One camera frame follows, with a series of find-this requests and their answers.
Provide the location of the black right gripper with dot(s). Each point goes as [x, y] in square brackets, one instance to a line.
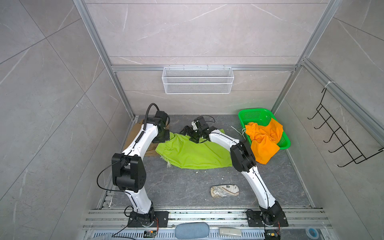
[186, 128]

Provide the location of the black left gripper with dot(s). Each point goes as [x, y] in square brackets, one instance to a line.
[167, 137]

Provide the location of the tan khaki shorts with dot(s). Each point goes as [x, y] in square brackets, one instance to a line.
[143, 140]

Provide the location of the lime green shorts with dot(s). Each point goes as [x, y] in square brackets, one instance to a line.
[182, 153]

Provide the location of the orange shorts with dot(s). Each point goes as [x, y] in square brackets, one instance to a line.
[264, 140]

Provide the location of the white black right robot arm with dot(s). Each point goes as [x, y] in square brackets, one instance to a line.
[244, 162]

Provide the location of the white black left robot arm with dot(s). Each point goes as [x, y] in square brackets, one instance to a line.
[128, 170]

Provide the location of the patterned folded cloth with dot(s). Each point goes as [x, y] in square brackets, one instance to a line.
[223, 191]

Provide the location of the green plastic basket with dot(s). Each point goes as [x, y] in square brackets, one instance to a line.
[262, 117]

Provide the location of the small electronics board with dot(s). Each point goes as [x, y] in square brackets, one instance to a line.
[150, 234]

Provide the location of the blue grey oval pad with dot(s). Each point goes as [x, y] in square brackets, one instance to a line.
[189, 231]

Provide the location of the blue tape roll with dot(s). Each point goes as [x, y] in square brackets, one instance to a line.
[312, 233]

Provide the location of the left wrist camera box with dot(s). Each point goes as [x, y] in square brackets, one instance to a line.
[163, 116]

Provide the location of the white wire mesh basket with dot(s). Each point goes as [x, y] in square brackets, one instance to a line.
[197, 80]

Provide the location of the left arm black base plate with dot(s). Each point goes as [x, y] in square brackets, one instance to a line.
[152, 219]

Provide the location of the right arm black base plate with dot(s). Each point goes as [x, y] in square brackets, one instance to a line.
[264, 219]

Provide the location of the black wire hook rack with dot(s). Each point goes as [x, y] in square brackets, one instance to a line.
[343, 139]

